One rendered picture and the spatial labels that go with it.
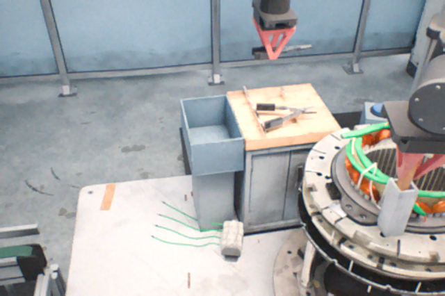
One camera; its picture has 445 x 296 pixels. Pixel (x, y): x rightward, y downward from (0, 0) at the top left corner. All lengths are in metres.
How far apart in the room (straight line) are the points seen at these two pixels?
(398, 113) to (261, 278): 0.55
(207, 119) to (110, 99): 2.08
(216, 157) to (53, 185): 1.68
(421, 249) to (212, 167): 0.42
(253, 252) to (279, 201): 0.13
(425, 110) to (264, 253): 0.66
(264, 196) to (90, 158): 1.71
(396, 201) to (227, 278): 0.47
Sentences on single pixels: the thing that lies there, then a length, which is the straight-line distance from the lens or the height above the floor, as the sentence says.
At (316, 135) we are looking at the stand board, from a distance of 0.93.
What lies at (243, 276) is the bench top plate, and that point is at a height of 0.78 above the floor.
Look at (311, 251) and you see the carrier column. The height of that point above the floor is 0.93.
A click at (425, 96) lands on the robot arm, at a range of 0.47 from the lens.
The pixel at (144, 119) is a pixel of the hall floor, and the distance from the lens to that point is 2.85.
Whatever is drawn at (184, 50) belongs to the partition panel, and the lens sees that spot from 3.08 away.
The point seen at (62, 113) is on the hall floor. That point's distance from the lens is 3.04.
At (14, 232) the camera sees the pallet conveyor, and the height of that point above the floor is 0.78.
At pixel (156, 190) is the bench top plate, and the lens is 1.21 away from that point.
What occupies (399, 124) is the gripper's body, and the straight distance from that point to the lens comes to 0.57.
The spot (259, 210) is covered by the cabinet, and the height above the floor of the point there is 0.85.
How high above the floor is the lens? 1.61
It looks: 38 degrees down
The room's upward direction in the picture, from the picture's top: straight up
